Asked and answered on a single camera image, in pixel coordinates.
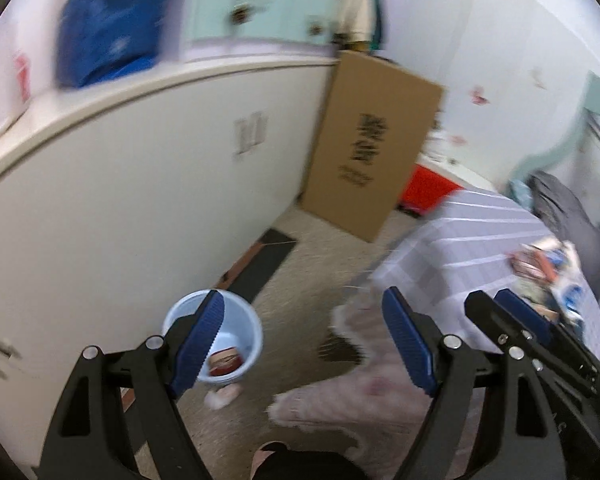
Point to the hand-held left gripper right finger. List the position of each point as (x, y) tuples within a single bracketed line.
[(410, 345)]

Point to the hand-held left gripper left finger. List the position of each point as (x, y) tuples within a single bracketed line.
[(202, 345)]

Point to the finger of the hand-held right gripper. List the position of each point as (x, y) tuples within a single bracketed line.
[(525, 312), (490, 317)]

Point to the light blue plastic bin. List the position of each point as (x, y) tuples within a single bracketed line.
[(242, 325)]

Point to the red snack packet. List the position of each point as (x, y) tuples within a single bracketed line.
[(225, 362)]

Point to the pile of wrappers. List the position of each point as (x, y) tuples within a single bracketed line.
[(545, 270)]

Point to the pink slipper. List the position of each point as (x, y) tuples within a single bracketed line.
[(265, 460), (224, 396)]

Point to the grey grid tablecloth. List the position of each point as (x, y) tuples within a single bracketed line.
[(460, 240)]

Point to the pink checked cloth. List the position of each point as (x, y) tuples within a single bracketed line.
[(340, 400)]

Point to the dark floor mat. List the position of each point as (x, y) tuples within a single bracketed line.
[(262, 265)]

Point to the grey cloth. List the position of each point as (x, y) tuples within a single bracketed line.
[(565, 215)]

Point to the red storage box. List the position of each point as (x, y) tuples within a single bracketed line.
[(427, 187)]

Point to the white cabinet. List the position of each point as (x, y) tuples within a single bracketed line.
[(130, 185)]

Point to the brown cardboard box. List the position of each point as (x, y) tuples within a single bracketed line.
[(370, 145)]

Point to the white bag with red print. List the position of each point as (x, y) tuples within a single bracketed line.
[(22, 77)]

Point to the blue bag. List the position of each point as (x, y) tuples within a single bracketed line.
[(110, 35)]

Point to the beige hanging cloth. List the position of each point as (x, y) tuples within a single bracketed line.
[(355, 0)]

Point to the teal cabinet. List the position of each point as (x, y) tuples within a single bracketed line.
[(270, 0)]

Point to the pink butterfly wall sticker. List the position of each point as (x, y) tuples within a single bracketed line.
[(478, 96)]

